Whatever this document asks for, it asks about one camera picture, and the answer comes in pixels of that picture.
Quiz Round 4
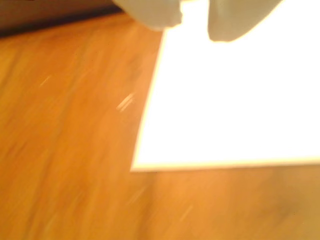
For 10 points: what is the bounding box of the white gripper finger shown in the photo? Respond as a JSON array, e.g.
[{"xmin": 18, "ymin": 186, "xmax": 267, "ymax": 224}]
[
  {"xmin": 207, "ymin": 0, "xmax": 286, "ymax": 43},
  {"xmin": 112, "ymin": 0, "xmax": 185, "ymax": 31}
]

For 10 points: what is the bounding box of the large dark cabinet box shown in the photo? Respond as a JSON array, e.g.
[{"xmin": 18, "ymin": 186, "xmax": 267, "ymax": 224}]
[{"xmin": 0, "ymin": 0, "xmax": 126, "ymax": 39}]

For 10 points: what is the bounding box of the white paper sheet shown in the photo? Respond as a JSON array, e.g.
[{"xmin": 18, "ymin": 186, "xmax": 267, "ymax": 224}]
[{"xmin": 129, "ymin": 0, "xmax": 320, "ymax": 173}]

